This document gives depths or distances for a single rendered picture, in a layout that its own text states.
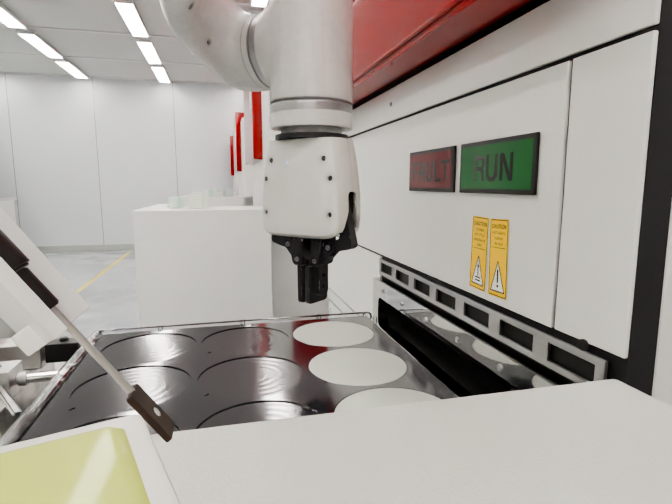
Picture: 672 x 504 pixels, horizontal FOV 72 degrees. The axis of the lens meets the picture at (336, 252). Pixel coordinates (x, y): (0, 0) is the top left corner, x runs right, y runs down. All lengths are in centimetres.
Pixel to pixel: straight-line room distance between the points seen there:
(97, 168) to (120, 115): 93
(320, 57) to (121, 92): 816
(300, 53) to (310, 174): 11
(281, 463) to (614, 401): 19
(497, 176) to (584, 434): 24
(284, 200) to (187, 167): 789
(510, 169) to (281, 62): 23
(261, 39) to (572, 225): 33
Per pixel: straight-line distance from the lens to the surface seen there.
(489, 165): 45
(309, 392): 44
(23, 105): 890
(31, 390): 61
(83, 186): 860
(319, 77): 46
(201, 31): 50
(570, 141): 37
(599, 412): 30
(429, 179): 56
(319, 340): 57
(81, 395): 49
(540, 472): 23
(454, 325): 50
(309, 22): 47
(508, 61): 45
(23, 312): 19
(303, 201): 47
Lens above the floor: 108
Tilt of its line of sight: 8 degrees down
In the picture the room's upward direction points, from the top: straight up
